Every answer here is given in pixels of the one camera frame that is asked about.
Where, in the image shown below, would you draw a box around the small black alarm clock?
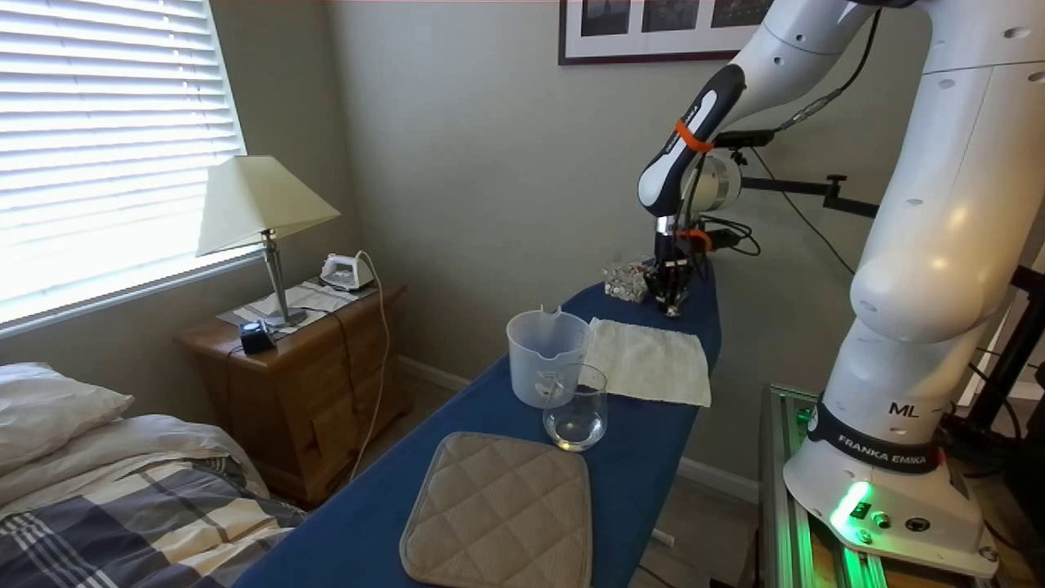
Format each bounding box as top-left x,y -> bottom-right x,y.
237,320 -> 277,358

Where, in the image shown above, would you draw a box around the white pillow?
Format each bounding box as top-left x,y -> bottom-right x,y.
0,358 -> 138,476

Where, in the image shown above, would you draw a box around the white window blinds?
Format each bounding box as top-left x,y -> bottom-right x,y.
0,0 -> 251,328

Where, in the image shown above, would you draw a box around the black framed picture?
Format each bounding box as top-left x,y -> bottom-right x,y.
554,0 -> 780,66

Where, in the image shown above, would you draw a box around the white power cable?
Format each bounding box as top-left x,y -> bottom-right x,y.
346,249 -> 396,482

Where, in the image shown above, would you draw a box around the clear drinking glass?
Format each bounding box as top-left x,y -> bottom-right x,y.
539,361 -> 611,454

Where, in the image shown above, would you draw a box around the black stereo camera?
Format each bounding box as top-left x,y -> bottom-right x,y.
714,128 -> 778,154

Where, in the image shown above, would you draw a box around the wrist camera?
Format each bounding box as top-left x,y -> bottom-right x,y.
697,218 -> 764,254

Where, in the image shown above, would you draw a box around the white bed sheet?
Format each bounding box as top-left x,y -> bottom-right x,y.
0,412 -> 272,515

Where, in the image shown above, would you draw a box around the bed with plaid blanket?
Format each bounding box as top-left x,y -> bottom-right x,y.
0,449 -> 306,588

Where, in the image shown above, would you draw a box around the clear plastic measuring jug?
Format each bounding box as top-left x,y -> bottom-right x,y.
502,305 -> 594,412

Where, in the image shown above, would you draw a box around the aluminium robot base stand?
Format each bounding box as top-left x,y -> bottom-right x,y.
754,383 -> 1045,588

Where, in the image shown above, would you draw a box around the table lamp beige shade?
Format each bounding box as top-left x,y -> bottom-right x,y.
195,154 -> 341,328

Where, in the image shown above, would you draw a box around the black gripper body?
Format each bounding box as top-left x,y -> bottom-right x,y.
651,226 -> 703,287

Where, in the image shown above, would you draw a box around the black metal stand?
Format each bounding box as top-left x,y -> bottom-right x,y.
957,258 -> 1045,438

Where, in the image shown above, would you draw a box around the wooden nightstand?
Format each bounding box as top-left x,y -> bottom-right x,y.
176,279 -> 411,508

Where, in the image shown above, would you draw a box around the blue ironing board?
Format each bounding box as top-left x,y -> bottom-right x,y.
233,249 -> 725,588

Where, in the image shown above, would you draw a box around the white folded towel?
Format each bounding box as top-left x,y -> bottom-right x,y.
581,317 -> 714,412

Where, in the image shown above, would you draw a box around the grey quilted pot holder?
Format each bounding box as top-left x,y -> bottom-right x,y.
396,427 -> 597,588

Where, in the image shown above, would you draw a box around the clear plastic lunchbox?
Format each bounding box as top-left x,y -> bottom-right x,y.
602,258 -> 664,305

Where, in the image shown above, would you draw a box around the grey cloth on nightstand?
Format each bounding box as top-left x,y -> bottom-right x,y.
215,278 -> 363,336

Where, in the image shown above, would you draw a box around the small white device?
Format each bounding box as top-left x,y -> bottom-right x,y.
315,250 -> 376,295

